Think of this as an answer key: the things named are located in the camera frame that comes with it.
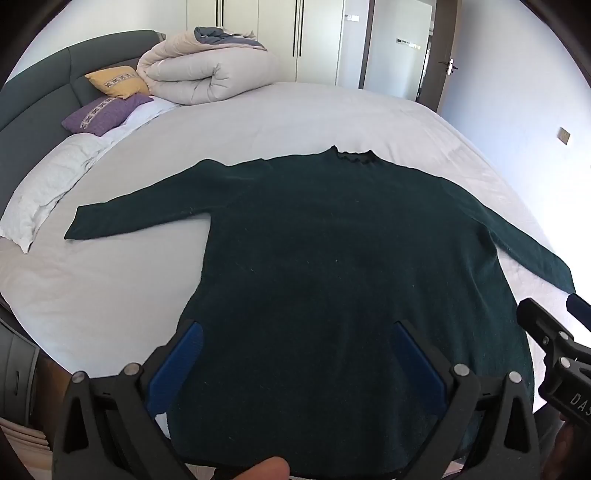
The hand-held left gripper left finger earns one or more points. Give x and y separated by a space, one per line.
178 364

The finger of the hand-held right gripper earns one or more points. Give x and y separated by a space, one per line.
581 309
545 327

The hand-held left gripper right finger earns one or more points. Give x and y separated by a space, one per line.
418 364

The dark green sweater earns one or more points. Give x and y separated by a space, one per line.
346 277

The person's left hand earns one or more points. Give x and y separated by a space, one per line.
268 470

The grey nightstand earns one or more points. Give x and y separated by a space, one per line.
16 369

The large white pillow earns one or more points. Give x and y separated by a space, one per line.
46 184

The white pillow under cushions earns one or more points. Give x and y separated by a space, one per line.
150 108

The purple patterned cushion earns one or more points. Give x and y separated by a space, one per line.
104 115

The yellow patterned cushion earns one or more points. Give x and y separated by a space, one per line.
117 82

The folded beige duvet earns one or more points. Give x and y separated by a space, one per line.
207 74

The grey upholstered headboard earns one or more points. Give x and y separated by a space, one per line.
37 92

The brown door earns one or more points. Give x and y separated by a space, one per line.
445 32

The white wardrobe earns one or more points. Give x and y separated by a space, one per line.
268 27

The wall switch plate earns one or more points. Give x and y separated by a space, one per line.
563 135

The white wall control panel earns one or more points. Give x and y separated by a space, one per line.
408 44

